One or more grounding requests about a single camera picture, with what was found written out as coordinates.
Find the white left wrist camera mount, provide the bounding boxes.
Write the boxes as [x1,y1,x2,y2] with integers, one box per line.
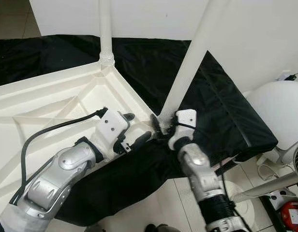
[93,109,132,160]

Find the black right robot foot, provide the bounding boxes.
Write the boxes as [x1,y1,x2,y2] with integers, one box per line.
[144,223,181,232]

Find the white floor cable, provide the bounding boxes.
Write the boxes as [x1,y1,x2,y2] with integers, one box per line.
[257,154,286,181]

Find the black cloth table cover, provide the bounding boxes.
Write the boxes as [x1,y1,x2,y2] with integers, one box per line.
[0,35,280,227]

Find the dark metal table leg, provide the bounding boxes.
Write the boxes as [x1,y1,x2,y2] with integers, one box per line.
[214,161,238,177]

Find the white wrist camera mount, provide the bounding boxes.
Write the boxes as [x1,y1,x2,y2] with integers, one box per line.
[167,109,197,151]
[93,109,132,160]

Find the white power adapter box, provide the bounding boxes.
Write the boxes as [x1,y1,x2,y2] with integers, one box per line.
[268,189,296,204]

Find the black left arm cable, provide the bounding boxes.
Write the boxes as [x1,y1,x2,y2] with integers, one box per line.
[10,107,109,204]

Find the white wall socket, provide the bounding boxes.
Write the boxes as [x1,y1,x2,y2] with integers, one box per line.
[277,72,298,82]

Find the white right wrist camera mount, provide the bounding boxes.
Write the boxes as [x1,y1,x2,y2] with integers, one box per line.
[167,109,197,151]

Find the white round stand base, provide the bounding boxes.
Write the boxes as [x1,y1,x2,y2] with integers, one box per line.
[221,181,259,229]

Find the white plastic table leg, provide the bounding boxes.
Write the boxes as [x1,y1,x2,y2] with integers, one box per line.
[98,0,116,67]
[158,0,231,131]

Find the white stand pole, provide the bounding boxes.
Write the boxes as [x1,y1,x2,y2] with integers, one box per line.
[231,172,298,203]

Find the red round canister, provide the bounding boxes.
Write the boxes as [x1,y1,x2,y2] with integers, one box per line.
[281,202,298,231]

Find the white rounded appliance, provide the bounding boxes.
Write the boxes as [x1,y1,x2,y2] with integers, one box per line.
[245,80,298,151]

